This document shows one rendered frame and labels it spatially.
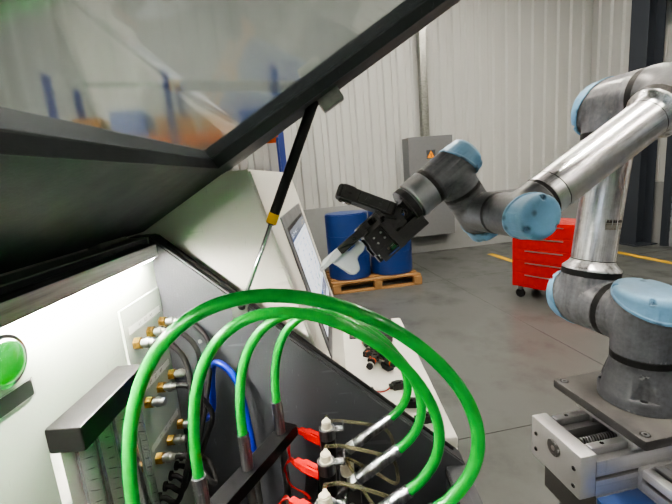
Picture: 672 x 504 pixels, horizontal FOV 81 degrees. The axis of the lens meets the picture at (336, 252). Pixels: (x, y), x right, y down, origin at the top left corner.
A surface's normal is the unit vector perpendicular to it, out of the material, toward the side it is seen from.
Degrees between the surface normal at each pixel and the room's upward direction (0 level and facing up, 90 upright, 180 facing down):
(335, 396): 90
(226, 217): 90
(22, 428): 90
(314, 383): 90
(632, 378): 73
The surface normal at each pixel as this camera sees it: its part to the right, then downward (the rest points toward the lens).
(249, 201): 0.01, 0.19
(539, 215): 0.25, 0.16
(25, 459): 1.00, -0.08
